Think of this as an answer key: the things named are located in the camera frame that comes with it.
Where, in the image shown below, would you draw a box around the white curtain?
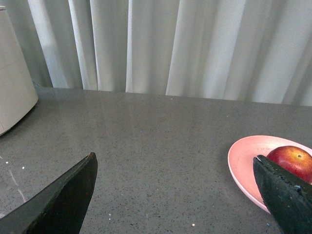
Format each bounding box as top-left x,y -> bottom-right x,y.
1,0 -> 312,106

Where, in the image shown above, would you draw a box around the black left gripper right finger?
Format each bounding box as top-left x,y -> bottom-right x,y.
253,155 -> 312,234

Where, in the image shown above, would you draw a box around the pink plate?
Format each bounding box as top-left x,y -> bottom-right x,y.
228,135 -> 312,212

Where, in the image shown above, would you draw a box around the white rounded appliance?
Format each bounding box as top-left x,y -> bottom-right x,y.
0,6 -> 38,135

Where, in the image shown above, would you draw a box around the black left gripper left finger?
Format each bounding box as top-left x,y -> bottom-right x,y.
0,152 -> 98,234

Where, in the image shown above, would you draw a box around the red apple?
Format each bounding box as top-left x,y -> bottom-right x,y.
267,146 -> 312,184

